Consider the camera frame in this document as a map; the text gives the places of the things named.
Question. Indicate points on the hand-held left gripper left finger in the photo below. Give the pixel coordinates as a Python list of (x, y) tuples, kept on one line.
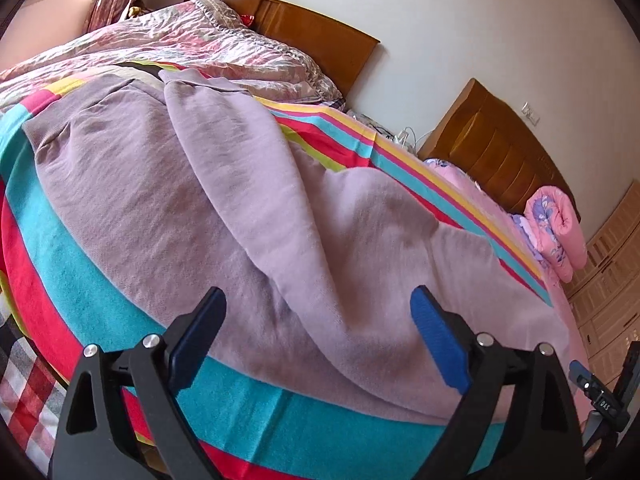
[(197, 342)]

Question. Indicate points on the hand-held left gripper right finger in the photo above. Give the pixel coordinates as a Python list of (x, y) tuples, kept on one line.
[(440, 345)]

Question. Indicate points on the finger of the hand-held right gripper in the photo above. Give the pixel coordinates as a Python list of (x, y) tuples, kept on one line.
[(602, 402)]

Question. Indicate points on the lilac pants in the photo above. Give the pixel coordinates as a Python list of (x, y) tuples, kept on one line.
[(250, 210)]

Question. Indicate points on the pink pillow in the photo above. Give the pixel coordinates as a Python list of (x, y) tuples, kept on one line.
[(560, 310)]

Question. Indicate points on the light wooden wardrobe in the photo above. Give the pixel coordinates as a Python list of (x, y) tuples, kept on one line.
[(615, 270)]

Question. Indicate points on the colourful striped bedsheet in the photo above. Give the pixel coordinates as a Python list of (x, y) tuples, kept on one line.
[(75, 280)]

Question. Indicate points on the rolled pink floral blanket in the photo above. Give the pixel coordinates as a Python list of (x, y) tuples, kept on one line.
[(565, 230)]

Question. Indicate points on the striped pillow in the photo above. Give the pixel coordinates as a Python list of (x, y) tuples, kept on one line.
[(25, 375)]

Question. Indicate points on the ribbed wooden headboard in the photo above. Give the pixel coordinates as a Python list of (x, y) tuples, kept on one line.
[(500, 145)]

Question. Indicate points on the pink floral quilt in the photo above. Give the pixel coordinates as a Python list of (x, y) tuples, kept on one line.
[(200, 45)]

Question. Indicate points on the small red object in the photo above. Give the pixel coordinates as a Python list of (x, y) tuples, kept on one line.
[(249, 20)]

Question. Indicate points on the wide wooden headboard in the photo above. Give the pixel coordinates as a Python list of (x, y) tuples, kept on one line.
[(310, 35)]

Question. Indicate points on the small golden object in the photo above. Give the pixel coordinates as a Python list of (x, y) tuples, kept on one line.
[(135, 11)]

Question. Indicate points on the white wall socket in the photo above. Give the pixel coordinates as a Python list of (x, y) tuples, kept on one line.
[(530, 114)]

